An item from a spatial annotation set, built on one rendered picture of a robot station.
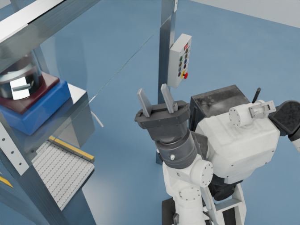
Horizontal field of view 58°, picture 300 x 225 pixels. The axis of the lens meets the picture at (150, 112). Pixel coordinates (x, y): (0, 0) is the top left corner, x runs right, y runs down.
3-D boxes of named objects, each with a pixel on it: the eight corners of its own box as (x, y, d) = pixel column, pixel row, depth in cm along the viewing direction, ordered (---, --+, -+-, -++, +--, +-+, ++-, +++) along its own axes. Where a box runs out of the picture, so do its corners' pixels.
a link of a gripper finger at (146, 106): (139, 95, 56) (150, 117, 59) (142, 86, 58) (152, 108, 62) (132, 96, 57) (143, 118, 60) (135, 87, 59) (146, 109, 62)
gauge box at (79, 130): (95, 130, 114) (87, 96, 99) (80, 148, 108) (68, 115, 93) (55, 111, 121) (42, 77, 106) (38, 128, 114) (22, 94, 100)
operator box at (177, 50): (187, 72, 170) (192, 35, 150) (176, 89, 160) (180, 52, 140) (178, 69, 172) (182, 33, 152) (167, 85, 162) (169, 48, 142)
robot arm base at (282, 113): (269, 141, 111) (255, 117, 114) (297, 126, 111) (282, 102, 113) (282, 139, 97) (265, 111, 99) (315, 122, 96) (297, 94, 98)
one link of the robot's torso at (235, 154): (169, 146, 127) (174, 91, 100) (232, 127, 134) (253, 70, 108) (198, 204, 108) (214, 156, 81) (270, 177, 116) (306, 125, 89)
